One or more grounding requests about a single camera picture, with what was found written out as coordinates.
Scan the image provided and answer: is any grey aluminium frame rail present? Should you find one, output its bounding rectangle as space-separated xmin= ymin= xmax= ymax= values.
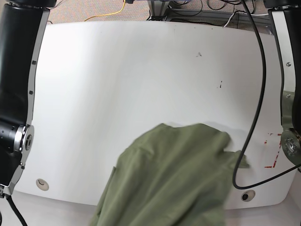
xmin=148 ymin=0 xmax=273 ymax=26

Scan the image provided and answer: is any right table cable grommet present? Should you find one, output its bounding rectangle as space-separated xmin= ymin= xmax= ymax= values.
xmin=241 ymin=190 xmax=256 ymax=202

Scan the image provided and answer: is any white cable on floor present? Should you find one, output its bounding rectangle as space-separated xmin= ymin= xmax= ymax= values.
xmin=223 ymin=11 xmax=270 ymax=28

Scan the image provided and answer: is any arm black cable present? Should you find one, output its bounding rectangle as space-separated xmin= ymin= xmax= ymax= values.
xmin=0 ymin=194 xmax=29 ymax=226
xmin=232 ymin=0 xmax=301 ymax=190

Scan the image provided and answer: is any yellow cable on floor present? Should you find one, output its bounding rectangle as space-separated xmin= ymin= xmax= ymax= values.
xmin=84 ymin=0 xmax=126 ymax=22

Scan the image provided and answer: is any red tape rectangle marking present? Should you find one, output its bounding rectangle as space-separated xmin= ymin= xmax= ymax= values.
xmin=262 ymin=133 xmax=281 ymax=169

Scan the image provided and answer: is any olive green t-shirt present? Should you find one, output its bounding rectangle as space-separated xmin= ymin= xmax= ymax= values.
xmin=90 ymin=124 xmax=240 ymax=226

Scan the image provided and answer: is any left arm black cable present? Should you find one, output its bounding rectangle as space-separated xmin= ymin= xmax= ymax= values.
xmin=232 ymin=0 xmax=301 ymax=190

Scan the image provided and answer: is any table cable grommet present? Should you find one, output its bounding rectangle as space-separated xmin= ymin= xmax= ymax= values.
xmin=36 ymin=179 xmax=49 ymax=191
xmin=241 ymin=190 xmax=256 ymax=202

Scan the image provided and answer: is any left table cable grommet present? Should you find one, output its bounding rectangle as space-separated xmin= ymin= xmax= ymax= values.
xmin=36 ymin=179 xmax=49 ymax=191

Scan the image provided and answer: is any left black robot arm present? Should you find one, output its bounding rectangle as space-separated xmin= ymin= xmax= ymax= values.
xmin=264 ymin=0 xmax=301 ymax=166

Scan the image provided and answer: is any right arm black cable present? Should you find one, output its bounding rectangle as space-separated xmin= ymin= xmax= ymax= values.
xmin=0 ymin=194 xmax=29 ymax=226

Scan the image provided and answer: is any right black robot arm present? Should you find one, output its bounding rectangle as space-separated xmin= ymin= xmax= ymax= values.
xmin=0 ymin=0 xmax=56 ymax=198

